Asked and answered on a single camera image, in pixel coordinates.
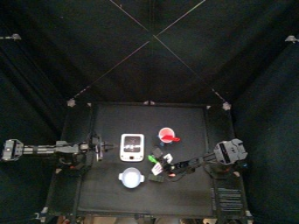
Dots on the green toy peas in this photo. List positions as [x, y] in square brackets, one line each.
[152, 159]

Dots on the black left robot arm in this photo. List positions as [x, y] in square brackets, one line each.
[43, 149]

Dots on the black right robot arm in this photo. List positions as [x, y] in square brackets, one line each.
[223, 151]

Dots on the white toy stove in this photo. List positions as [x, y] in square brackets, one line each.
[132, 147]

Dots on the white toy pot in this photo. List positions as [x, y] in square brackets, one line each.
[131, 178]

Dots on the red toy cup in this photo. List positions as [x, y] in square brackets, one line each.
[167, 134]

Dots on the metal frame bracket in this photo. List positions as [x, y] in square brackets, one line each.
[291, 38]
[226, 106]
[71, 102]
[147, 102]
[15, 37]

